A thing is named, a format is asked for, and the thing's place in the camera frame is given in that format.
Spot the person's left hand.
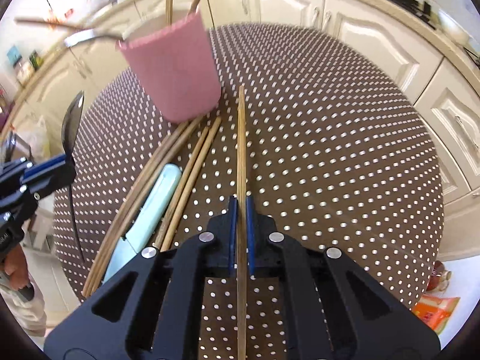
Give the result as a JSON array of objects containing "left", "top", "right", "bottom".
[{"left": 0, "top": 248, "right": 30, "bottom": 290}]

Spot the pink cup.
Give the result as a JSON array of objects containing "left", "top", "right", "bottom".
[{"left": 115, "top": 9, "right": 223, "bottom": 124}]

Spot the beige kitchen countertop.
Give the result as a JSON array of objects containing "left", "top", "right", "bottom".
[{"left": 0, "top": 0, "right": 480, "bottom": 136}]

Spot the orange packet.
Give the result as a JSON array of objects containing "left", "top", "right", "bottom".
[{"left": 412, "top": 294, "right": 461, "bottom": 335}]

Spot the metal spoon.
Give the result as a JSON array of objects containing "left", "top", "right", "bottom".
[{"left": 64, "top": 28, "right": 126, "bottom": 48}]

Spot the red glass jar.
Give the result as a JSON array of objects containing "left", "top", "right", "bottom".
[{"left": 427, "top": 260, "right": 452, "bottom": 292}]

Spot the black spoon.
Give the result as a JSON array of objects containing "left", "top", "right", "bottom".
[{"left": 61, "top": 90, "right": 86, "bottom": 267}]

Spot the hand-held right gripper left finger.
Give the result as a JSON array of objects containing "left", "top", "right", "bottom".
[{"left": 44, "top": 196, "right": 238, "bottom": 360}]

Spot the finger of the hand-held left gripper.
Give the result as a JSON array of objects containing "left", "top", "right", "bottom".
[
  {"left": 0, "top": 170, "right": 78, "bottom": 211},
  {"left": 0, "top": 153, "right": 77, "bottom": 185}
]

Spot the brown polka dot tablecloth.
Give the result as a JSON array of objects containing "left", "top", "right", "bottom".
[{"left": 52, "top": 22, "right": 445, "bottom": 360}]

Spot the light blue knife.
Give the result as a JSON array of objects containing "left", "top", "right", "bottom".
[{"left": 103, "top": 163, "right": 183, "bottom": 283}]

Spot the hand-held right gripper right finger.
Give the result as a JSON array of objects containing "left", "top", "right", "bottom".
[{"left": 245, "top": 195, "right": 441, "bottom": 360}]

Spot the bundle of wooden chopsticks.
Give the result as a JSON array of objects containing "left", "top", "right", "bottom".
[{"left": 81, "top": 115, "right": 223, "bottom": 298}]

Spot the large clear jar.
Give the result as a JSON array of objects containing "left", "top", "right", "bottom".
[{"left": 15, "top": 62, "right": 32, "bottom": 85}]

